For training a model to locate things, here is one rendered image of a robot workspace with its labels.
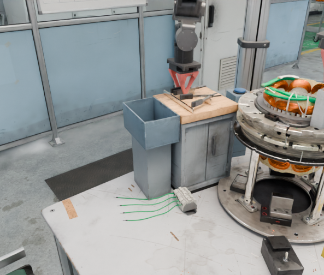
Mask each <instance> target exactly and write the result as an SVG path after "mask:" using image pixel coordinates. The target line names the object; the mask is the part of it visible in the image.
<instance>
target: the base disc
mask: <svg viewBox="0 0 324 275"><path fill-rule="evenodd" d="M259 166H260V167H261V168H262V169H263V172H262V173H260V174H257V177H256V182H258V181H260V180H265V179H279V180H284V181H288V182H291V183H293V184H296V185H297V186H299V187H301V188H302V189H303V190H305V191H306V192H307V194H308V195H309V197H310V199H311V205H310V207H309V208H308V209H307V210H305V211H303V212H300V213H292V224H291V227H289V226H283V225H277V224H271V223H265V222H261V221H260V209H261V204H260V203H258V202H257V201H256V200H255V198H254V197H253V201H254V202H255V205H256V206H257V211H254V212H250V211H248V210H247V209H246V208H245V207H244V206H243V205H242V204H241V203H240V202H239V201H238V199H239V197H240V196H242V195H243V196H245V195H244V194H241V193H238V192H234V191H232V190H230V186H231V184H232V182H233V181H234V179H235V177H236V176H237V174H240V175H244V176H247V174H245V170H247V169H249V162H245V163H241V164H238V165H236V166H234V167H232V168H231V171H230V176H228V177H225V178H222V179H220V180H219V183H218V188H217V192H218V196H219V199H220V201H221V203H222V205H223V207H224V208H225V210H226V211H227V212H228V213H229V214H230V215H231V216H232V217H233V218H234V219H235V220H237V221H238V222H239V223H241V224H243V225H244V226H245V227H247V228H249V229H251V230H253V231H255V232H257V233H259V234H261V235H265V236H267V237H268V236H285V237H287V239H288V241H289V242H296V243H313V242H321V241H324V220H323V221H320V222H318V223H316V224H313V225H308V224H306V223H305V222H303V217H304V216H306V215H309V214H310V211H311V208H312V205H313V200H312V198H311V196H310V194H309V191H310V189H311V188H312V187H311V186H310V185H308V184H307V183H305V182H304V181H302V180H301V177H302V176H298V175H295V177H284V176H273V175H270V173H269V167H268V166H266V165H264V164H262V163H261V162H260V163H259ZM321 213H322V214H324V211H321ZM273 230H274V231H273Z"/></svg>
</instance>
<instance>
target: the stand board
mask: <svg viewBox="0 0 324 275"><path fill-rule="evenodd" d="M213 93H216V92H215V91H213V90H211V89H209V88H207V87H203V88H200V89H196V90H195V95H198V94H213ZM172 95H173V93H172ZM215 95H221V94H219V93H217V94H215ZM174 96H175V97H177V98H178V99H180V95H174ZM153 97H155V98H157V99H158V100H159V101H161V102H162V103H164V104H165V105H166V106H168V107H169V108H170V109H172V110H173V111H174V112H176V113H177V114H178V115H180V123H181V124H186V123H191V122H195V121H200V120H203V119H207V118H212V117H216V116H221V115H225V114H228V113H233V112H237V111H238V109H239V108H238V103H236V102H234V101H232V100H230V99H228V98H226V97H224V96H223V95H221V96H219V97H213V98H211V105H209V104H207V103H205V102H203V104H202V105H199V106H196V107H193V109H194V113H191V112H189V111H188V110H186V109H185V108H183V107H182V106H181V105H179V104H178V103H176V102H175V101H173V100H171V99H170V98H169V97H167V96H166V95H164V94H158V95H153ZM203 98H204V97H201V98H193V99H186V100H181V101H183V102H184V103H186V104H187V105H189V106H190V107H191V102H192V101H195V100H198V99H203Z"/></svg>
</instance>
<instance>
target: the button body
mask: <svg viewBox="0 0 324 275"><path fill-rule="evenodd" d="M233 90H234V89H230V90H227V91H226V98H228V99H230V100H232V101H234V102H236V103H238V101H239V99H240V97H241V96H242V95H243V94H235V93H233ZM245 152H246V146H244V145H243V144H242V143H241V142H240V141H239V140H238V139H237V138H236V136H235V135H234V143H233V153H232V158H233V157H239V156H244V155H245Z"/></svg>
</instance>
